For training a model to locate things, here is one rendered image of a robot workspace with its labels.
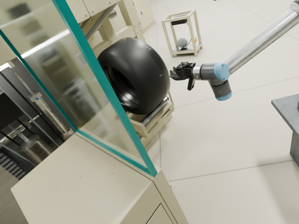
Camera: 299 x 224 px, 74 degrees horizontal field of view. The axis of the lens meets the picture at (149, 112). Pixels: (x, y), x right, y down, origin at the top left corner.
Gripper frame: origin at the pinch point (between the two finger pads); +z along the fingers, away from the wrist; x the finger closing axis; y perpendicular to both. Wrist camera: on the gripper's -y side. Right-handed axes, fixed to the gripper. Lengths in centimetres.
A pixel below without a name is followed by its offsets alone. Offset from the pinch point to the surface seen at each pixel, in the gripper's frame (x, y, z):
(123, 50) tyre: 7.9, 24.6, 22.7
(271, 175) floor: -33, -126, -36
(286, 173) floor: -40, -127, -45
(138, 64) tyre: 9.7, 14.8, 12.4
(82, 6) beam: 5, 56, 47
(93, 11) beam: -2, 51, 48
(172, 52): -229, -84, 207
